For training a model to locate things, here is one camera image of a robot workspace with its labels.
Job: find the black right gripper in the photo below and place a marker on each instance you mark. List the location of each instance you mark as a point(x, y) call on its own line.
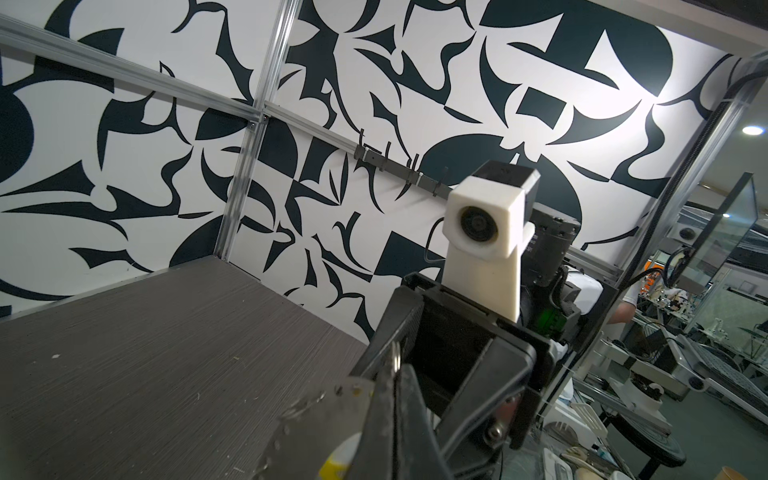
point(482, 375)

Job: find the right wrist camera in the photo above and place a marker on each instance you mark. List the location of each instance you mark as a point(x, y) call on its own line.
point(487, 224)

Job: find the wall hook rack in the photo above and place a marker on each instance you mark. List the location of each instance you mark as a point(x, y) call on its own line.
point(382, 162)

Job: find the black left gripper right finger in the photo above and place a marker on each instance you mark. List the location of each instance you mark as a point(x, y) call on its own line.
point(417, 454)

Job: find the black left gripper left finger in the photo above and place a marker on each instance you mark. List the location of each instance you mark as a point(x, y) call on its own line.
point(374, 457)

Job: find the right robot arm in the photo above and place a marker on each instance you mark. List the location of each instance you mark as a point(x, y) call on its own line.
point(548, 299)

